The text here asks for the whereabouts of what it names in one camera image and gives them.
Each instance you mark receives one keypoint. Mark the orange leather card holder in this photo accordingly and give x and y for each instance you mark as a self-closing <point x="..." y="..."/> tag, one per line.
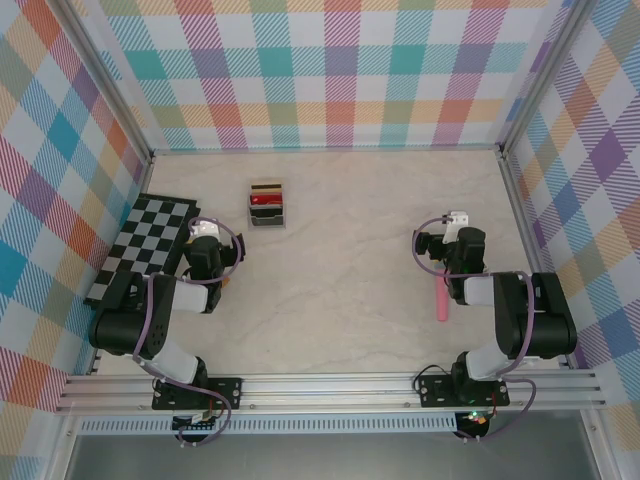
<point x="224" y="283"/>

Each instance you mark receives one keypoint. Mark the gold plastic card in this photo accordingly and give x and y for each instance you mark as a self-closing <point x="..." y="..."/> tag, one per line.
<point x="267" y="185"/>

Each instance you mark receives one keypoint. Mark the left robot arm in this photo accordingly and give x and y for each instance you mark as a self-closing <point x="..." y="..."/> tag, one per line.
<point x="130" y="325"/>

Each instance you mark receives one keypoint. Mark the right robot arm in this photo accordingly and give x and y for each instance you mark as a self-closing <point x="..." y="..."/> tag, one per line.
<point x="545" y="320"/>

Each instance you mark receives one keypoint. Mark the red plastic card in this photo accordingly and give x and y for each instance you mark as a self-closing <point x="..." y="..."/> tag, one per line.
<point x="267" y="200"/>

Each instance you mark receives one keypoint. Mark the pink tube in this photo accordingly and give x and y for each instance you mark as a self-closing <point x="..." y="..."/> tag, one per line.
<point x="442" y="302"/>

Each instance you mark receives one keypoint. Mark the black and silver chessboard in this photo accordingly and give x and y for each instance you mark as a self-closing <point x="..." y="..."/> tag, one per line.
<point x="150" y="235"/>

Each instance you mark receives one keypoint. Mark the grey metal shelf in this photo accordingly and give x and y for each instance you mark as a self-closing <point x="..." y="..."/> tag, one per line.
<point x="325" y="457"/>

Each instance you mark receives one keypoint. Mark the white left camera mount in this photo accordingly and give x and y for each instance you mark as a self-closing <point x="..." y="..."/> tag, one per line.
<point x="204" y="230"/>

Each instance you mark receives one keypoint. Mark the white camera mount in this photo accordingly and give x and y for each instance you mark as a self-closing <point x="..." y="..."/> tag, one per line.
<point x="204" y="230"/>
<point x="458" y="220"/>

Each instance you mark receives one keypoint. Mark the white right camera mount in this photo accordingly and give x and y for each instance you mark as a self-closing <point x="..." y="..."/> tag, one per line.
<point x="458" y="220"/>

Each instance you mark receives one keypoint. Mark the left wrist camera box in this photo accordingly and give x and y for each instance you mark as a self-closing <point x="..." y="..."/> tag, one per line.
<point x="240" y="248"/>

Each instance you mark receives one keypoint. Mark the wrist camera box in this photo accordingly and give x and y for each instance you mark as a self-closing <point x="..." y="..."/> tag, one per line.
<point x="240" y="248"/>
<point x="428" y="245"/>

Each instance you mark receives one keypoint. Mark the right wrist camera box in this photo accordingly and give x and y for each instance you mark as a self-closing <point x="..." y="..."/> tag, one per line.
<point x="428" y="245"/>

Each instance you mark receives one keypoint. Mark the aluminium side rail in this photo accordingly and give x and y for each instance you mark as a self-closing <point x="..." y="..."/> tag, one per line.
<point x="517" y="200"/>
<point x="145" y="175"/>

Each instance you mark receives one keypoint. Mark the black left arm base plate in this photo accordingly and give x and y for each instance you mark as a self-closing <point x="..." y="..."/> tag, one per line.
<point x="227" y="392"/>

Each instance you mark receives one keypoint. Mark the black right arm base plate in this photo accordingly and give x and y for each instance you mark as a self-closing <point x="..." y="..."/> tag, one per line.
<point x="432" y="390"/>

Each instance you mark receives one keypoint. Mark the aluminium back rail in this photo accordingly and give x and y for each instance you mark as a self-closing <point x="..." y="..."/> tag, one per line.
<point x="325" y="148"/>

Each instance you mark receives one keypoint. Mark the aluminium mounting rail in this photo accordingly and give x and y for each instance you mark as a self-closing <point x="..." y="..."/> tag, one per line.
<point x="325" y="392"/>

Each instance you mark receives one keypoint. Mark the aluminium frame post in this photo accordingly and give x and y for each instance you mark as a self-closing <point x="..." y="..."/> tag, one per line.
<point x="100" y="75"/>
<point x="545" y="75"/>

